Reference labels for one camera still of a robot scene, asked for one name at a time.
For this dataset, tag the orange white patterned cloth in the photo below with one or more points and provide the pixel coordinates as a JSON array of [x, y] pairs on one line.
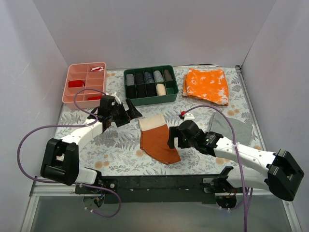
[[206, 85]]

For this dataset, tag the grey striped rolled sock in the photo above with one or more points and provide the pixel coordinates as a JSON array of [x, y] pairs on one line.
[[130, 80]]

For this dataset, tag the white grey striped sock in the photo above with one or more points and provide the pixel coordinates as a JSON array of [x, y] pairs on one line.
[[158, 77]]

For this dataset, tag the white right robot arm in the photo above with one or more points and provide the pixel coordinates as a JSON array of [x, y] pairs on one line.
[[278, 172]]

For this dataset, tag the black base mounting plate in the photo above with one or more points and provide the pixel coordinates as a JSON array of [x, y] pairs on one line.
[[198, 188]]

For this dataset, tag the pink divided organiser box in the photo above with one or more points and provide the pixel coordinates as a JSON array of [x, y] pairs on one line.
[[95, 84]]

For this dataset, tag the dark grey rolled sock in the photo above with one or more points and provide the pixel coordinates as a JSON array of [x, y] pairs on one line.
[[167, 75]]

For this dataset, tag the green divided organiser box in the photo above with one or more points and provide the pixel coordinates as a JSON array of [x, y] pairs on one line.
[[171, 86]]

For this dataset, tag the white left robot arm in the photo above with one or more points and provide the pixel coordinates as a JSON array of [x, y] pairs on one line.
[[61, 158]]

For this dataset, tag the red white rolled underwear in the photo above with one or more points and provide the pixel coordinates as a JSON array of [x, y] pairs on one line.
[[97, 69]]

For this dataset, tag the black rolled sock front middle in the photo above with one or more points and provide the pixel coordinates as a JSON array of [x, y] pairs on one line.
[[141, 91]]

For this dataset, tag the blue striped rolled sock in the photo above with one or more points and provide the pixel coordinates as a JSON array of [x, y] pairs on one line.
[[148, 78]]

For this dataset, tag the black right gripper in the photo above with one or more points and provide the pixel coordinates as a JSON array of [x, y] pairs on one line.
[[174, 136]]

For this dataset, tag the black rolled sock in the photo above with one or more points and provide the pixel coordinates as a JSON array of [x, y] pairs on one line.
[[139, 78], [131, 92], [151, 90], [141, 91]]

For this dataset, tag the cream rolled sock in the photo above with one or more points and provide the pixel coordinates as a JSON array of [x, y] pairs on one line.
[[161, 90]]

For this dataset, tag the black rolled sock front right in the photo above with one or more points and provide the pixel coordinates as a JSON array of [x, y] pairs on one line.
[[151, 90]]

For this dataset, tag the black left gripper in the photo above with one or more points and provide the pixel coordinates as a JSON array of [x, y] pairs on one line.
[[124, 115]]

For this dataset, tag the black rolled sock front left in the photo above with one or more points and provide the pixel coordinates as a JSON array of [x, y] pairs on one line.
[[131, 92]]

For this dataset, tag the orange and cream underwear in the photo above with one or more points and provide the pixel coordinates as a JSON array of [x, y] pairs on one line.
[[154, 140]]

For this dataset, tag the red rolled underwear front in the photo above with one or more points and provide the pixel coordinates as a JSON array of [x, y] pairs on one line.
[[94, 98]]

